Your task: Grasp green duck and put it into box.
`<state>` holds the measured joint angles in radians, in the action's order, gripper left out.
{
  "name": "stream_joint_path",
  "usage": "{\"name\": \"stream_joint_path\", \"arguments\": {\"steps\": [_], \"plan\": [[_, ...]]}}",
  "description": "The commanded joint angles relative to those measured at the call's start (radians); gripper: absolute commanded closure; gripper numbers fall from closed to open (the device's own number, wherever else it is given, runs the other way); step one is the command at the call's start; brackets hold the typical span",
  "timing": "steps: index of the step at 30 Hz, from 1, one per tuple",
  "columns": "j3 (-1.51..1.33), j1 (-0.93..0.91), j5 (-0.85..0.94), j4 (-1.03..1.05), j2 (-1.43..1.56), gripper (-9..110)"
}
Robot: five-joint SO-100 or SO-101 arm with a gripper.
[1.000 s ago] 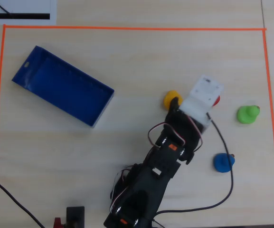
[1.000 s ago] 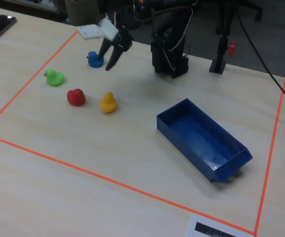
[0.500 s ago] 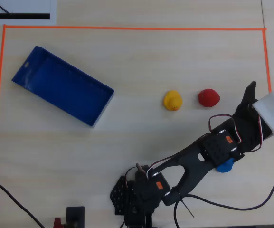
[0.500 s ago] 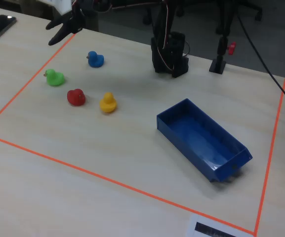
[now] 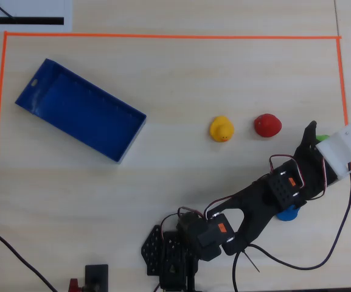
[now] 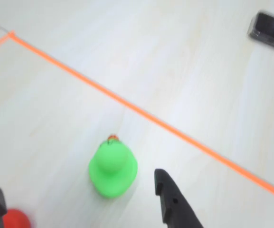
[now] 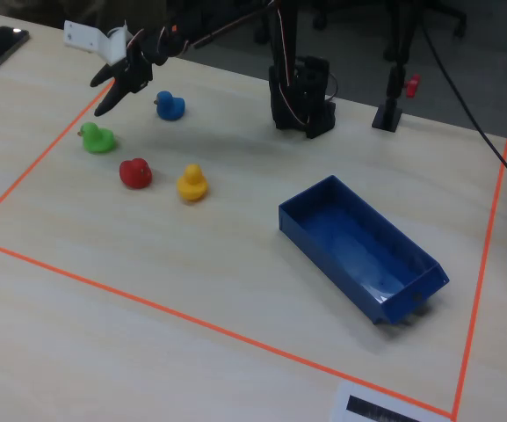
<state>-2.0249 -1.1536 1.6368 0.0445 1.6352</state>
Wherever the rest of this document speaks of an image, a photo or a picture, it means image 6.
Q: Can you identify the green rubber duck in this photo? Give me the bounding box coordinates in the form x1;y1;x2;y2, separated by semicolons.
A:
88;134;139;198

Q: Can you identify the red rubber duck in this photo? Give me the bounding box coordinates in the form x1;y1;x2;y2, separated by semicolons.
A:
1;208;32;228

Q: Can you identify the black smartphone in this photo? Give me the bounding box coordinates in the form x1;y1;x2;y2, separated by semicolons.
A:
247;9;274;53

